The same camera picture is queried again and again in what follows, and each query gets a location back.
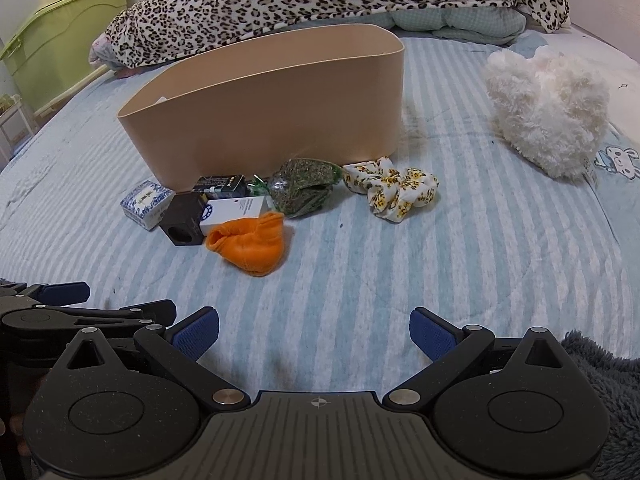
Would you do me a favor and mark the white yellow floral scrunchie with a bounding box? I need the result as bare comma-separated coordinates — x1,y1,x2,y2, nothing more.
342,156,441,224

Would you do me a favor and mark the beige oval storage bin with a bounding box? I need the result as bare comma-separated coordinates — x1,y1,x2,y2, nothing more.
116,22,406,194

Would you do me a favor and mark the white fluffy plush toy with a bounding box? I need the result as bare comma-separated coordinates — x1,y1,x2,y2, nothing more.
482,45,612,181

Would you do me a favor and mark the pink patterned cloth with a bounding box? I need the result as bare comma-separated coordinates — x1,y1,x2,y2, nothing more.
87,27,124,79

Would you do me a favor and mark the clear bag of dried herbs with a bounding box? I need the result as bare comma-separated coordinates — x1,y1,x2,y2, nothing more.
249,157,346,219

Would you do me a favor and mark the blue striped bed sheet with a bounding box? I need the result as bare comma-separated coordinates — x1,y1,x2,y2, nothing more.
0,20,640,413

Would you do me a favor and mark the green plastic storage box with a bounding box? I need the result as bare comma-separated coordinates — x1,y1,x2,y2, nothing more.
0,0,132,117

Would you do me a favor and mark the small black box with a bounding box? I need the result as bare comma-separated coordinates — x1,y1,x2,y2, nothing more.
192,174,249,201

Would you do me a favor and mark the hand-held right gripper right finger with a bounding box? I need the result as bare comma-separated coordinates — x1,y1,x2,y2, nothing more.
382,307,577,407

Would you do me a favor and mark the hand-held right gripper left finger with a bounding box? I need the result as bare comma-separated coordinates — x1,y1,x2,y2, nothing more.
52,306,251,407

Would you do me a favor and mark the white box with blue print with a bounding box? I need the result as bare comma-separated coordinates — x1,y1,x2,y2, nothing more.
200,195,269,237

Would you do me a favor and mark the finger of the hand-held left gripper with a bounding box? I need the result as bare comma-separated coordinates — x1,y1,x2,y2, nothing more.
0,299,177,335
0,281,90,312

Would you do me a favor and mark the black hexagonal box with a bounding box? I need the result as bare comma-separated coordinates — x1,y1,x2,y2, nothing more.
159,192,209,247

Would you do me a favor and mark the orange sock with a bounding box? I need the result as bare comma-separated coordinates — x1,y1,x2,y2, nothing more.
206,211,289,277

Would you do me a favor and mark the grey fuzzy blanket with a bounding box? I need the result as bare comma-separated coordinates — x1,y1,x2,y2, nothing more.
560,329,640,480

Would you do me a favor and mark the blue and white patterned box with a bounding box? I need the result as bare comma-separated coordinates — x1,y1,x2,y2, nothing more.
120,179,176,231

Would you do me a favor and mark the small white rack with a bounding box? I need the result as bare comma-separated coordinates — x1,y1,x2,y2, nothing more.
0,93,36,162

